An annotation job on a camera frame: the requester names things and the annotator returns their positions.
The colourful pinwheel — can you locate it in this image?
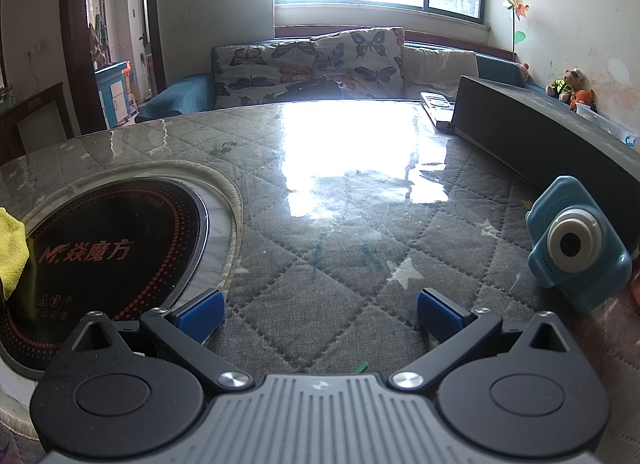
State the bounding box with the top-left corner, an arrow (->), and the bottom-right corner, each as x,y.
504,0 -> 530,62

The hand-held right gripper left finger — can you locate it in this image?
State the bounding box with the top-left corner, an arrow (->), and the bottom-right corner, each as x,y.
62,288 -> 255,391

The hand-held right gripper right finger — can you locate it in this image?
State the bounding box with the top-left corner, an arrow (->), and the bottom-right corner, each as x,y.
390,287 -> 578,391

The dark wooden door frame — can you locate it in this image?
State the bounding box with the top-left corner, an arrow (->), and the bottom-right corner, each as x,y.
59,0 -> 168,137

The blue toy camera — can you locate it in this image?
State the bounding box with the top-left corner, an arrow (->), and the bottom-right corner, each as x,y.
525,175 -> 633,314

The dark cloth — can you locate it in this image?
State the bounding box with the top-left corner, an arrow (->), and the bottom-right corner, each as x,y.
282,75 -> 353,100

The grey remote control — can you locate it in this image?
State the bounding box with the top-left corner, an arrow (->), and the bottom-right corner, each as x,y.
419,91 -> 456,130

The orange plush toy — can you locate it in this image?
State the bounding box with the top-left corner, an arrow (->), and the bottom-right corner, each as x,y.
570,89 -> 598,112

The black round induction cooktop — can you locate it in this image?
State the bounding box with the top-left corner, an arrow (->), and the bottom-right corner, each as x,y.
0,179 -> 210,372

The clear plastic storage box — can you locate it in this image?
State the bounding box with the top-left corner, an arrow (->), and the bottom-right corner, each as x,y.
575,103 -> 628,137

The yellow microfibre cloth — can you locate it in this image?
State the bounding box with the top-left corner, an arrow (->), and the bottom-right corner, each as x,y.
0,206 -> 30,301

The black long panel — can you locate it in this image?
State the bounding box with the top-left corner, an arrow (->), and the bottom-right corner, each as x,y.
452,75 -> 640,210

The blue sofa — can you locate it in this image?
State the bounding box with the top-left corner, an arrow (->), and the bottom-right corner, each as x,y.
135,36 -> 551,122

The brown teddy bear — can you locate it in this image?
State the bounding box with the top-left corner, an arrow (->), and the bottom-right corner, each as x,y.
545,68 -> 585,104

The white cushion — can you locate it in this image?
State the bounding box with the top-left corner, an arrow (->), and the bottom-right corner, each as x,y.
400,46 -> 481,101

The blue toy cabinet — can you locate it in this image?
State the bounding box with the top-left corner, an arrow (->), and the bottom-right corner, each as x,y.
94,60 -> 132,127

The dark wooden side table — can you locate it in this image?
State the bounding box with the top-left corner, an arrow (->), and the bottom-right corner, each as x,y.
0,81 -> 76,165

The grey quilted star table cover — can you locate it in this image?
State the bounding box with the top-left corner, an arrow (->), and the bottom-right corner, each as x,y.
0,99 -> 640,464

